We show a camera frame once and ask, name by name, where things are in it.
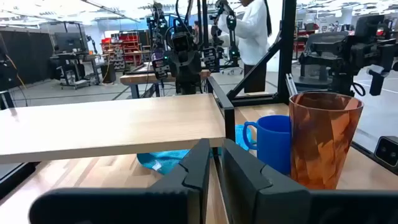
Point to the black table-level camera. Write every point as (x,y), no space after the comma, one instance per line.
(387,151)

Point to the wooden shelf black metal frame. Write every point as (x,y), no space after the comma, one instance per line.
(109,124)

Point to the black curtain partition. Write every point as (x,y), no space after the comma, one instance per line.
(28,59)

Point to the background black robot arm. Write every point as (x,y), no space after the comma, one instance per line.
(363,53)
(231,31)

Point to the black monitor cart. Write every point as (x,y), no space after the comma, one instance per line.
(73,70)

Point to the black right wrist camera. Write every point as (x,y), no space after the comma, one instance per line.
(183,42)

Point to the blue plastic mug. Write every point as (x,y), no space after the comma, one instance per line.
(273,143)

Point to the red-orange translucent faceted tumbler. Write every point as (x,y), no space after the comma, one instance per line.
(323,140)

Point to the black aluminium table frame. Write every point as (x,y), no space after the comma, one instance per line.
(286,46)

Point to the wooden background table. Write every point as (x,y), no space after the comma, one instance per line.
(140,77)

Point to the red parts bin shelf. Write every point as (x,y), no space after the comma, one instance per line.
(127,46)

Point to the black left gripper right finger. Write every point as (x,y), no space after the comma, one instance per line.
(248,193)

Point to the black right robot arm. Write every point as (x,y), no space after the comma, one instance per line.
(188,85)

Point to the person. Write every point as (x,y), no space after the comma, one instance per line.
(253,37)

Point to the black monitor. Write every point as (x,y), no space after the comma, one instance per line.
(68,42)

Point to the teal cloth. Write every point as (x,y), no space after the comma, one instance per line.
(164,160)

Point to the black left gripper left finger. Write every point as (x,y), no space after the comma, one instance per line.
(186,186)

